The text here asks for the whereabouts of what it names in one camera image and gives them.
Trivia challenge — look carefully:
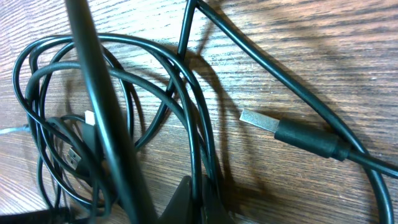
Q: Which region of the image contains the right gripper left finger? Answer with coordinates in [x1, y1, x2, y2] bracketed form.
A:
[158, 175, 193, 224]

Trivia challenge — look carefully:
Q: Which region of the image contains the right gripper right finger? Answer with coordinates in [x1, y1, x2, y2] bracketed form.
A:
[202, 175, 235, 224]

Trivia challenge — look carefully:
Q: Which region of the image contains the black USB cable thin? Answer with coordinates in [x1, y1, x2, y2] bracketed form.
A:
[24, 62, 187, 218]

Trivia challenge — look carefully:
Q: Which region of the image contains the black USB cable long tail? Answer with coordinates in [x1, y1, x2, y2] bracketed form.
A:
[186, 1, 397, 223]

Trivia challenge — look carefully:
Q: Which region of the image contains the black USB cable coil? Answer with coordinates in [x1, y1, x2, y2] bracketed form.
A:
[11, 32, 218, 218]

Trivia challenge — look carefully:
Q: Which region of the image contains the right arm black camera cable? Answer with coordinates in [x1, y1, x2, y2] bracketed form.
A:
[63, 0, 158, 224]

